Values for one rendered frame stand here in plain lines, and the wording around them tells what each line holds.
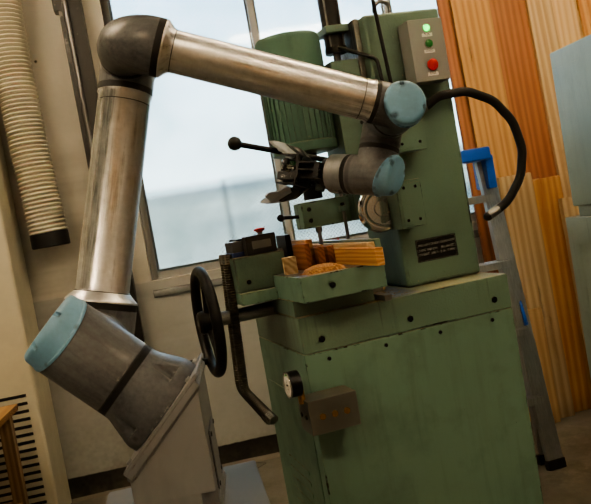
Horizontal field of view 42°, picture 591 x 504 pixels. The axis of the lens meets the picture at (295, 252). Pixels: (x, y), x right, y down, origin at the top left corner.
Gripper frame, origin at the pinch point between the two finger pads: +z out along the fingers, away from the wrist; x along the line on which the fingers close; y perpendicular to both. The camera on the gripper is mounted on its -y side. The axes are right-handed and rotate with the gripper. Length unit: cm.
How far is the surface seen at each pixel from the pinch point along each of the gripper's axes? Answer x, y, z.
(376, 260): 18.7, 0.6, -33.7
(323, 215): 7.5, -20.3, -5.7
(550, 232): -9, -179, -22
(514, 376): 43, -47, -53
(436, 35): -42, -27, -29
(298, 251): 18.0, -11.4, -5.2
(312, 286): 26.3, 3.4, -19.8
